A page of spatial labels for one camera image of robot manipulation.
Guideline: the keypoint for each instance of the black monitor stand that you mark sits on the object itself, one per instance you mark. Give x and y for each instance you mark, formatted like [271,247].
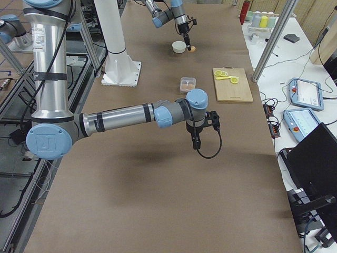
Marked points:
[312,167]

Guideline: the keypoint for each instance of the far teach pendant tablet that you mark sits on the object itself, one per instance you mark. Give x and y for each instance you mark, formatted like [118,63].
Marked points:
[306,93]

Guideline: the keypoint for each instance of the white bowl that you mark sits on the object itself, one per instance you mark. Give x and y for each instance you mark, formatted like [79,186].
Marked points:
[178,47]

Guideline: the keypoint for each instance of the grey cup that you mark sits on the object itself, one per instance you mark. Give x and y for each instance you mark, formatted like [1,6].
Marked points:
[256,19]

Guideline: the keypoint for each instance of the yellow cup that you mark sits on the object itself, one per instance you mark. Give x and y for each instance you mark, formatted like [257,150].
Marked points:
[263,22]

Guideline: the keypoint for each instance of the yellow plastic knife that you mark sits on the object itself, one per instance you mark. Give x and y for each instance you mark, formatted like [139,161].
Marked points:
[224,77]

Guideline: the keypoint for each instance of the red thermos bottle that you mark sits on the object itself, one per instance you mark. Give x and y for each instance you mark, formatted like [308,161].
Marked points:
[244,10]

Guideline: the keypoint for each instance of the lemon slice stack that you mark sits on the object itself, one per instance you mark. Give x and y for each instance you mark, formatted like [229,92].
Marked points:
[220,73]

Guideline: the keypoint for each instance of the near teach pendant tablet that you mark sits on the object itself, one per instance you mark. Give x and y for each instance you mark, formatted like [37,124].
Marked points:
[301,122]

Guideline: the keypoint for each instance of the clear plastic egg box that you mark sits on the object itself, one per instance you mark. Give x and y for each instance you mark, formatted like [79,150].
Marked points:
[187,84]

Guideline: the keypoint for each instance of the white pedestal column base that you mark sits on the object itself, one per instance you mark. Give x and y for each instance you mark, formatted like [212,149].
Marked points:
[120,69]

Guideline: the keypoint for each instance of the wooden cutting board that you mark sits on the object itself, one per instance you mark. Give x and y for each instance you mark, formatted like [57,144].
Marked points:
[229,92]

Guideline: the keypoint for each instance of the aluminium frame post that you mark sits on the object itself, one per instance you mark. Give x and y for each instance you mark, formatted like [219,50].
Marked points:
[276,33]

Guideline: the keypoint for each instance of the teach pendant tablet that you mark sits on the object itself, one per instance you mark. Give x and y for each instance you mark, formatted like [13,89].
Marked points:
[306,93]
[301,122]

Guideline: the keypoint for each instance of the lemon slice single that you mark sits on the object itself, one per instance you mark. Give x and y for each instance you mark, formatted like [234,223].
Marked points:
[234,79]

